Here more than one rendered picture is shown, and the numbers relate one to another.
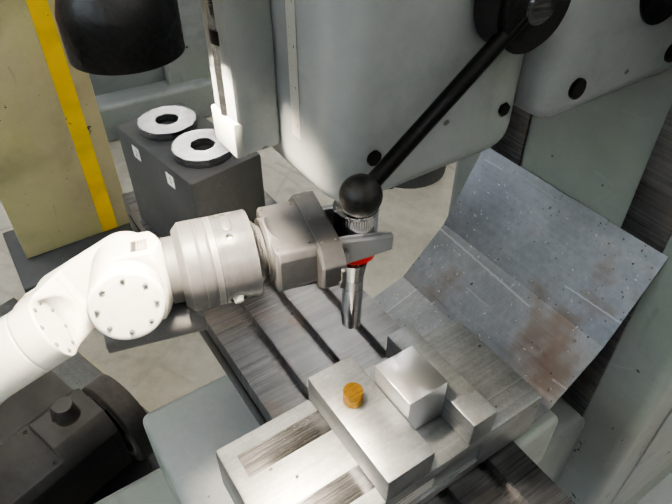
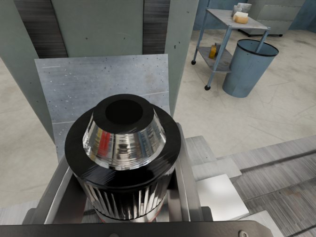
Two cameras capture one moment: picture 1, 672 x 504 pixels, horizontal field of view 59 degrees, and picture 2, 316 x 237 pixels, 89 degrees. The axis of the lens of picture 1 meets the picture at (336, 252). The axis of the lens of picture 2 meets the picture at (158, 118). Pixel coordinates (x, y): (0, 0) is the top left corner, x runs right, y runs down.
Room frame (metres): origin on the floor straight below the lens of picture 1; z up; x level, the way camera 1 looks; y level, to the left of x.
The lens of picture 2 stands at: (0.46, 0.02, 1.28)
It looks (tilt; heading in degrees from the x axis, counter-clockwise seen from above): 45 degrees down; 283
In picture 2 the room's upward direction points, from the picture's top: 7 degrees clockwise
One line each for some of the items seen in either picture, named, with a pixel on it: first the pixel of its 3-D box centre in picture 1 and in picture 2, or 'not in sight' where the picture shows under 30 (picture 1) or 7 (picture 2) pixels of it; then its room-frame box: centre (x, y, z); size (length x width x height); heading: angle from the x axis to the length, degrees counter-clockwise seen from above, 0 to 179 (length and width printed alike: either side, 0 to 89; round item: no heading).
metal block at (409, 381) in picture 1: (408, 390); (210, 204); (0.39, -0.08, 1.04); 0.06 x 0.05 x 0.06; 34
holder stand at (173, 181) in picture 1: (194, 186); not in sight; (0.79, 0.23, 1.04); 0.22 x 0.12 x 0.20; 43
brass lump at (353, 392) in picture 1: (353, 395); not in sight; (0.37, -0.02, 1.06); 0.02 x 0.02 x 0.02
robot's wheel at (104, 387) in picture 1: (121, 417); not in sight; (0.71, 0.45, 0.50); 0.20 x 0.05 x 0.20; 51
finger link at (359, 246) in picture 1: (365, 248); (183, 172); (0.45, -0.03, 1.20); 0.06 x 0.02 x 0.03; 110
